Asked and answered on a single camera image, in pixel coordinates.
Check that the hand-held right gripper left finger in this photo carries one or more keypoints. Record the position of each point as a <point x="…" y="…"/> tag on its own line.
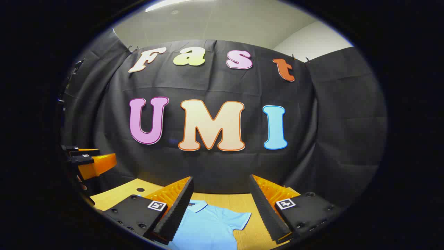
<point x="177" y="215"/>

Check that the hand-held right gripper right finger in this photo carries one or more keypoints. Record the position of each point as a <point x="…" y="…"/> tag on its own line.
<point x="265" y="211"/>

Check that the black backdrop cloth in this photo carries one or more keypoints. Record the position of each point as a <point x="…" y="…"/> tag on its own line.
<point x="215" y="166"/>

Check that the black equipment stand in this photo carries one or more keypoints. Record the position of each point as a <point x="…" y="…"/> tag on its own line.
<point x="77" y="64"/>

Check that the light blue T-shirt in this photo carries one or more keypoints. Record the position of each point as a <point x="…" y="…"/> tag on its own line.
<point x="208" y="225"/>

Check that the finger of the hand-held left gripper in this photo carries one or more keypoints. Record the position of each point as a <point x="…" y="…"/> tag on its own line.
<point x="85" y="152"/>
<point x="99" y="165"/>

